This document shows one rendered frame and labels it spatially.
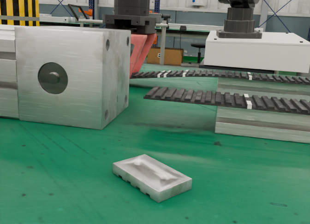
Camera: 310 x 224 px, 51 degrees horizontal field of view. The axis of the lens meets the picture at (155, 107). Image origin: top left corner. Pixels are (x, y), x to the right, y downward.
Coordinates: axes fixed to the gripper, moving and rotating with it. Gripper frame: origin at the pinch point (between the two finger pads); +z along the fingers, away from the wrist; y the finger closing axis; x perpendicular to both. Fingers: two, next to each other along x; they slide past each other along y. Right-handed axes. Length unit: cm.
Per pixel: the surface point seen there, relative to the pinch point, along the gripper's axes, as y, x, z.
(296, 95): 1.9, 26.5, 1.1
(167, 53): -472, -62, 39
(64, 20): -472, -239, -4
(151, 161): 31.3, 10.1, 1.5
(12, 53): 22.7, -6.4, -4.5
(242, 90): 1.8, 18.6, 1.1
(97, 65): 23.8, 3.2, -4.2
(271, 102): 18.1, 20.2, -1.0
